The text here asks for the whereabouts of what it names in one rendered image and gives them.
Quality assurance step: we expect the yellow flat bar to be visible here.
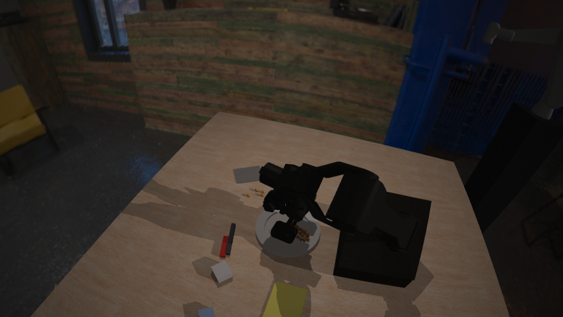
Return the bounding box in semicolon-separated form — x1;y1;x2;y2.
263;281;308;317

